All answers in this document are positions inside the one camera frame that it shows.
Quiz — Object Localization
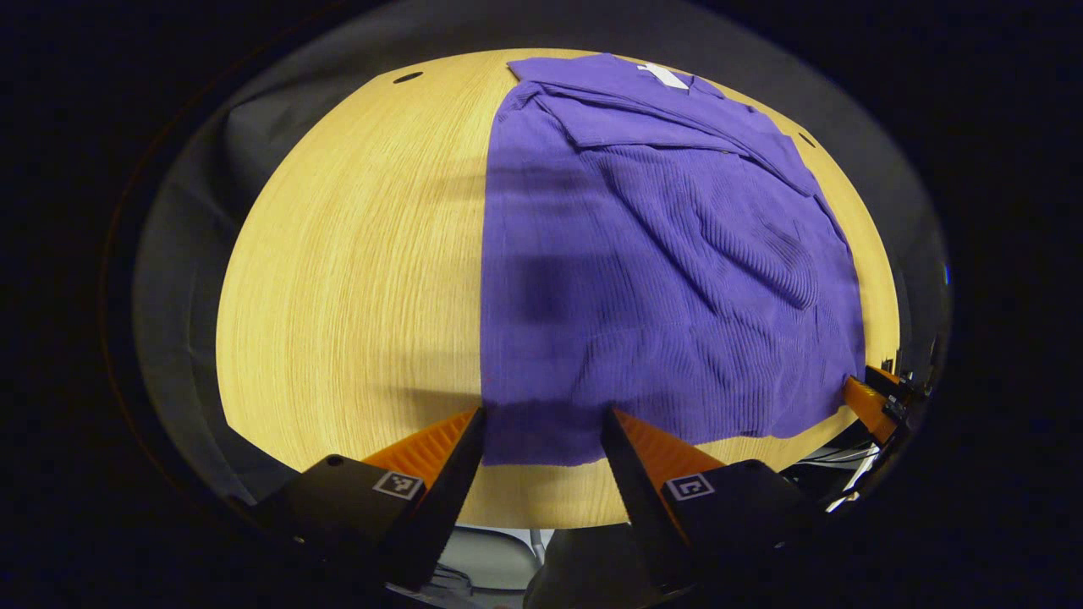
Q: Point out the white cables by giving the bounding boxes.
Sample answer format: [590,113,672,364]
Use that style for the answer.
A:
[800,444,885,514]

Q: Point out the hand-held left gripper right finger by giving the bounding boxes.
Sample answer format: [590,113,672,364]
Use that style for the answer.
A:
[601,408,820,595]

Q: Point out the purple knit garment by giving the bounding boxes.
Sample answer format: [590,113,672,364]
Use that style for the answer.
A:
[480,52,866,468]

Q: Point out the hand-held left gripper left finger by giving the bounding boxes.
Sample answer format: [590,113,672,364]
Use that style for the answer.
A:
[252,408,488,593]

